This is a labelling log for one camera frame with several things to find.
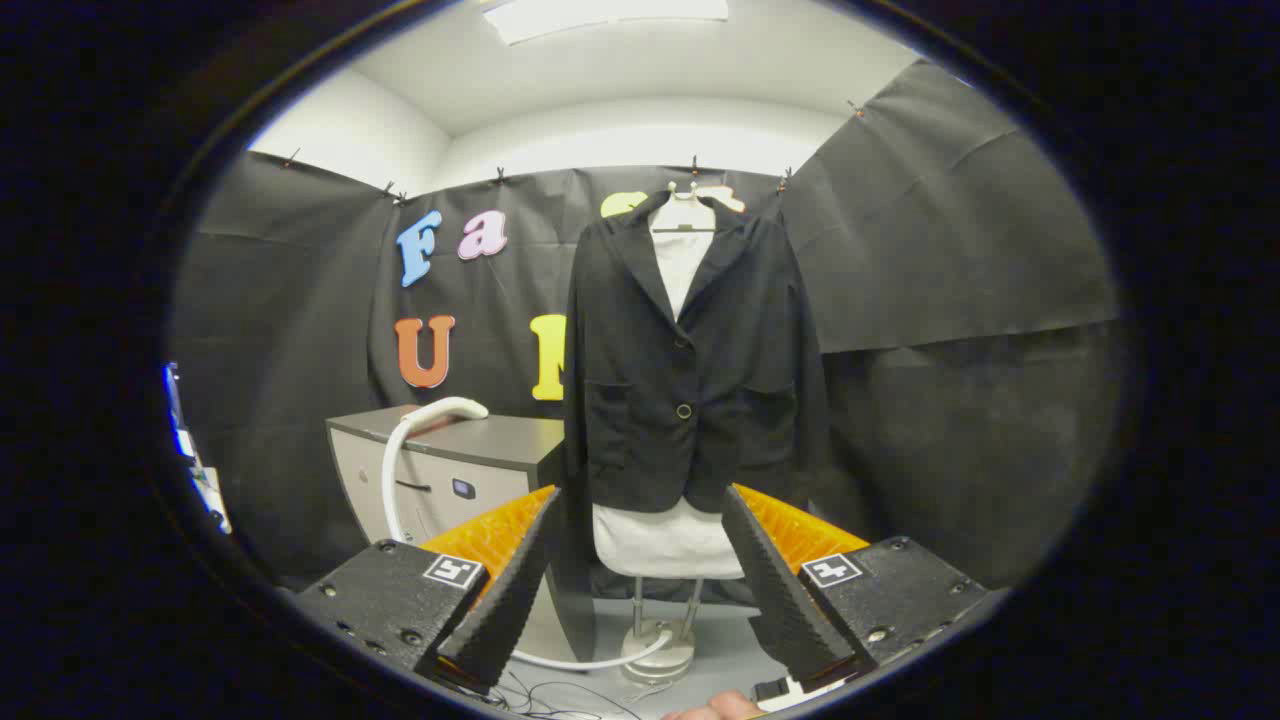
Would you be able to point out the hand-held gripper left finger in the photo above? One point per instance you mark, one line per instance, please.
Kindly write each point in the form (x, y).
(505, 610)

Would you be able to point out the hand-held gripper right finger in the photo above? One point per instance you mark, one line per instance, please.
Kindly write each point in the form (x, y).
(785, 610)

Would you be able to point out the white garment steamer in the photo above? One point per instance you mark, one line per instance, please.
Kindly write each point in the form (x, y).
(445, 408)

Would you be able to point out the black jacket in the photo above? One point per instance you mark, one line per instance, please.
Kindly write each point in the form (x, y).
(640, 400)

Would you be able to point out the white round stand base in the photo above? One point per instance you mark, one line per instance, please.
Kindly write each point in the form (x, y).
(657, 655)

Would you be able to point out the white mannequin torso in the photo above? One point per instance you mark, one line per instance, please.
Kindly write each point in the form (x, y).
(665, 545)

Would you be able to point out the grey cabinet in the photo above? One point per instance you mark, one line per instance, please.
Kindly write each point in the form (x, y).
(470, 440)

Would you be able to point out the blue and white object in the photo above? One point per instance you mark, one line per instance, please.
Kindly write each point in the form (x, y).
(180, 420)

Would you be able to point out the black backdrop cloth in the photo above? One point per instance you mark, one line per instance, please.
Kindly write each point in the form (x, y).
(950, 250)

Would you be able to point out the ceiling light panel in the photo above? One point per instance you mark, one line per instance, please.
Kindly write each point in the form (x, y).
(600, 15)

